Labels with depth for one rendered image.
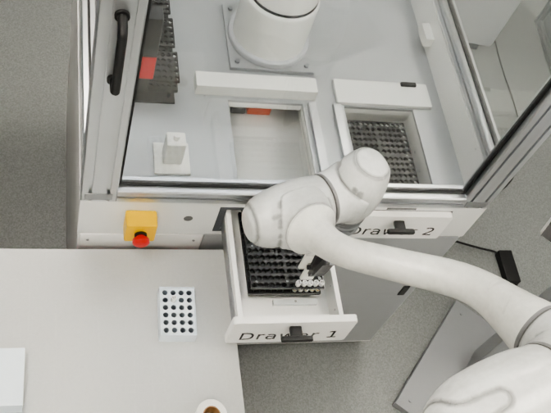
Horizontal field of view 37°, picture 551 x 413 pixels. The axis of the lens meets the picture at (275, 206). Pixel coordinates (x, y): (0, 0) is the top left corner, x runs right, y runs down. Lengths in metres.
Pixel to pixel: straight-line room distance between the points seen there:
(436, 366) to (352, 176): 1.58
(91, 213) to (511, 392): 1.13
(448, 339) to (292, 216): 1.70
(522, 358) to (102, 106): 0.90
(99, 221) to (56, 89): 1.39
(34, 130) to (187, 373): 1.49
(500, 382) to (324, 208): 0.49
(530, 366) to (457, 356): 1.90
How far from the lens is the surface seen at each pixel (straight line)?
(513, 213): 3.53
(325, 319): 1.87
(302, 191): 1.46
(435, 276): 1.36
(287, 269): 1.93
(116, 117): 1.64
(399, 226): 2.08
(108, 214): 1.94
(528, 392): 1.12
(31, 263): 2.02
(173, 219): 1.97
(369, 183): 1.49
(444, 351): 3.03
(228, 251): 1.95
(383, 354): 2.97
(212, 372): 1.94
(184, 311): 1.95
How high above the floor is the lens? 2.54
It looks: 55 degrees down
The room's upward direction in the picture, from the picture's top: 25 degrees clockwise
